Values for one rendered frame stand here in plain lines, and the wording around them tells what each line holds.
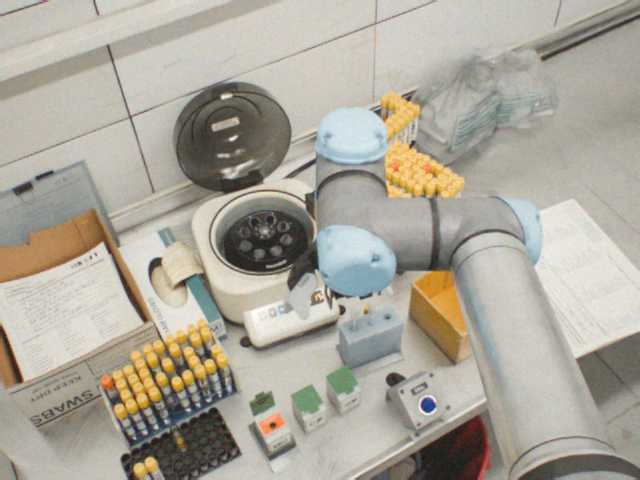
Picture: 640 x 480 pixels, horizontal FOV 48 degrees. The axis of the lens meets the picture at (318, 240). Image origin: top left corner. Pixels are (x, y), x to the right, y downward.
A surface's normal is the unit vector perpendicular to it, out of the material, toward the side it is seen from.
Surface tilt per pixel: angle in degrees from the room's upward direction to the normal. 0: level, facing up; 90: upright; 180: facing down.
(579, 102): 0
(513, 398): 50
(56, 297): 1
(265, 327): 25
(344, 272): 91
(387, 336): 90
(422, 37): 90
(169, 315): 3
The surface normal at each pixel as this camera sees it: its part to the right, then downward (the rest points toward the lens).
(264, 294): 0.36, 0.72
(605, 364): -0.04, -0.62
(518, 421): -0.77, -0.52
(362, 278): 0.01, 0.79
